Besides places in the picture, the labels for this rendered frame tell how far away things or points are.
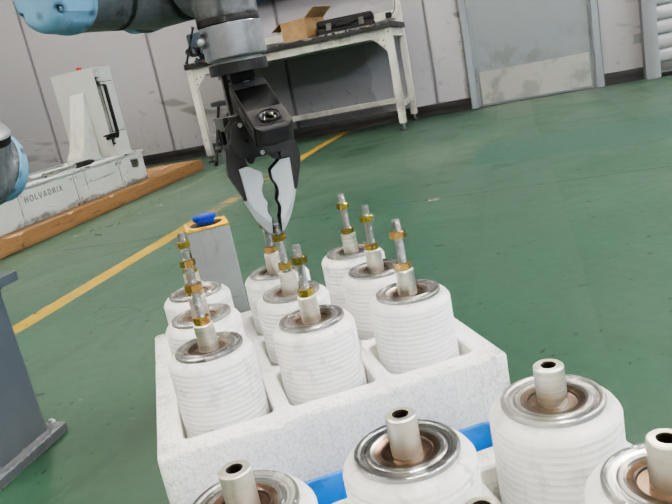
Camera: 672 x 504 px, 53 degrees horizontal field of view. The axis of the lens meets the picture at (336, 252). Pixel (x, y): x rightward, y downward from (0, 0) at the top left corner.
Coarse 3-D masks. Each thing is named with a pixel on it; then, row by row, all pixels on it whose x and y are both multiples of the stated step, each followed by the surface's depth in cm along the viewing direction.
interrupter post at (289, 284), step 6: (294, 270) 88; (282, 276) 87; (288, 276) 87; (294, 276) 87; (282, 282) 87; (288, 282) 87; (294, 282) 87; (282, 288) 88; (288, 288) 87; (294, 288) 87; (288, 294) 88; (294, 294) 88
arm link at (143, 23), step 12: (144, 0) 78; (156, 0) 80; (168, 0) 80; (144, 12) 79; (156, 12) 81; (168, 12) 81; (180, 12) 81; (132, 24) 79; (144, 24) 81; (156, 24) 83; (168, 24) 84
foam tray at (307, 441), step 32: (160, 352) 97; (256, 352) 90; (480, 352) 77; (160, 384) 86; (384, 384) 74; (416, 384) 74; (448, 384) 75; (480, 384) 76; (160, 416) 77; (288, 416) 71; (320, 416) 72; (352, 416) 73; (384, 416) 74; (448, 416) 76; (480, 416) 77; (160, 448) 70; (192, 448) 69; (224, 448) 70; (256, 448) 70; (288, 448) 71; (320, 448) 72; (352, 448) 73; (192, 480) 69
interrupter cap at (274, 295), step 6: (312, 282) 90; (276, 288) 91; (318, 288) 87; (264, 294) 89; (270, 294) 89; (276, 294) 89; (282, 294) 89; (264, 300) 87; (270, 300) 86; (276, 300) 85; (282, 300) 85; (288, 300) 85; (294, 300) 85
